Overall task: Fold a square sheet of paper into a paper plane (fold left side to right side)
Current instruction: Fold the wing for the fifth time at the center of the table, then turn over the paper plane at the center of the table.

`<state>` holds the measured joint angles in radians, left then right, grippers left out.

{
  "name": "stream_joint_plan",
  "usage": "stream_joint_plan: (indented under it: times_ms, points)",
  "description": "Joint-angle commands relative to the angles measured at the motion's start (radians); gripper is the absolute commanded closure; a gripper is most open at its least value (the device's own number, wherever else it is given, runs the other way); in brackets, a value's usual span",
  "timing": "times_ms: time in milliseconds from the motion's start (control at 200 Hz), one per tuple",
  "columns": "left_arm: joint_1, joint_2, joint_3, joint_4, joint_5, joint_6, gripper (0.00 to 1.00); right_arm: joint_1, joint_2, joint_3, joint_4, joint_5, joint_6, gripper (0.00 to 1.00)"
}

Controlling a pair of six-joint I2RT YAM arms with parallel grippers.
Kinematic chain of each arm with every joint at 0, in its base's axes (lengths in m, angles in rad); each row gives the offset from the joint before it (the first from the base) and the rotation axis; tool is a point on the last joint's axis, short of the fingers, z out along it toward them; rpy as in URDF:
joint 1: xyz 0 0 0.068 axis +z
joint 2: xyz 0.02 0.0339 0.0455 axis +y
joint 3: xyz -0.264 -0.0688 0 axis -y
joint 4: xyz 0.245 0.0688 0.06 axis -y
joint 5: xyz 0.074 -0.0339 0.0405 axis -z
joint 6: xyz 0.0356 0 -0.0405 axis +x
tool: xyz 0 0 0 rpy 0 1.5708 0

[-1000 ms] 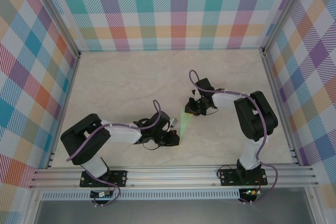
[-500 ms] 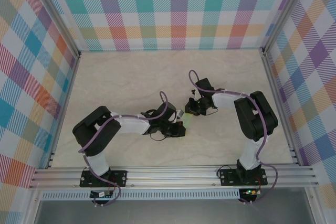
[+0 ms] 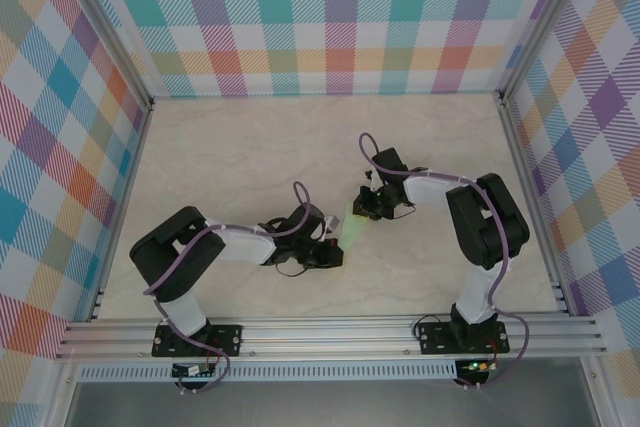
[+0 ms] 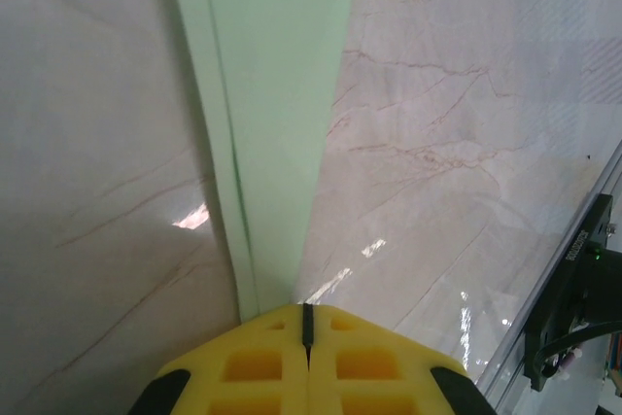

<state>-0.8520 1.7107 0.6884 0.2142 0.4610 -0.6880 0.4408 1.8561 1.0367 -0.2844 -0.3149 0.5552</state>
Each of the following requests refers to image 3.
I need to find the light green paper sheet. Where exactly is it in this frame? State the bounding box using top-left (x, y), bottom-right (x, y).
top-left (338, 200), bottom-right (377, 251)

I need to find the grey metal panel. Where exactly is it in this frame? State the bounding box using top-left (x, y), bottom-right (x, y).
top-left (64, 380), bottom-right (601, 427)

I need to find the left small circuit board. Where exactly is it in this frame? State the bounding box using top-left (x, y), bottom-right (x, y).
top-left (171, 362), bottom-right (216, 379)

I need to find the small circuit board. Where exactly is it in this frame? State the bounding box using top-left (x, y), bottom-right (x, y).
top-left (462, 359), bottom-right (499, 374)
top-left (171, 362), bottom-right (216, 379)

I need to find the right small circuit board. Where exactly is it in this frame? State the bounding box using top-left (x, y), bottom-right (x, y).
top-left (462, 359), bottom-right (499, 374)

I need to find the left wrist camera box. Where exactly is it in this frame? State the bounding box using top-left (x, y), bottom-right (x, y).
top-left (322, 215), bottom-right (344, 241)

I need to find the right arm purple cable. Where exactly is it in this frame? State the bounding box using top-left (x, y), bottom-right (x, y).
top-left (358, 132), bottom-right (532, 391)

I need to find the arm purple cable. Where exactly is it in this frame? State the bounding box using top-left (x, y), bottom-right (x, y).
top-left (358, 132), bottom-right (532, 391)
top-left (143, 180), bottom-right (314, 395)

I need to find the long aluminium mounting rail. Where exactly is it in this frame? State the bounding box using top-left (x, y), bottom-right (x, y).
top-left (54, 315), bottom-right (609, 361)

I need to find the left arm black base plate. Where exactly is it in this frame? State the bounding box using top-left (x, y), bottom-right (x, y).
top-left (151, 324), bottom-right (244, 359)

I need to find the slotted grey cable duct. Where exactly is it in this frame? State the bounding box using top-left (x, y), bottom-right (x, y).
top-left (77, 359), bottom-right (501, 382)

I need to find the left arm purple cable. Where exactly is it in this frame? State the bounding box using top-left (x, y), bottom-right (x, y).
top-left (143, 180), bottom-right (314, 395)

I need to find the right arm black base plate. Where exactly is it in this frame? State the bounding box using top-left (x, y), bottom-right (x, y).
top-left (417, 321), bottom-right (511, 356)

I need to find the right aluminium side rail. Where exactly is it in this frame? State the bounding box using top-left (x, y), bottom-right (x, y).
top-left (497, 91), bottom-right (574, 316)

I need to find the aluminium side rail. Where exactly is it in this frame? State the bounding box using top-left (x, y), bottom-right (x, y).
top-left (87, 96), bottom-right (156, 323)
top-left (497, 91), bottom-right (574, 316)

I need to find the left aluminium side rail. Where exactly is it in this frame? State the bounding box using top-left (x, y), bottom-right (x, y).
top-left (87, 96), bottom-right (156, 323)

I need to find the right aluminium frame post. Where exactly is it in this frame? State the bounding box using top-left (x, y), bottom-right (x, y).
top-left (497, 0), bottom-right (592, 103)

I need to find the aluminium frame post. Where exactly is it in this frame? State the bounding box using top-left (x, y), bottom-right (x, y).
top-left (497, 0), bottom-right (592, 103)
top-left (54, 0), bottom-right (154, 111)

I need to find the left aluminium frame post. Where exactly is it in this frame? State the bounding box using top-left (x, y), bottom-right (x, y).
top-left (54, 0), bottom-right (154, 111)

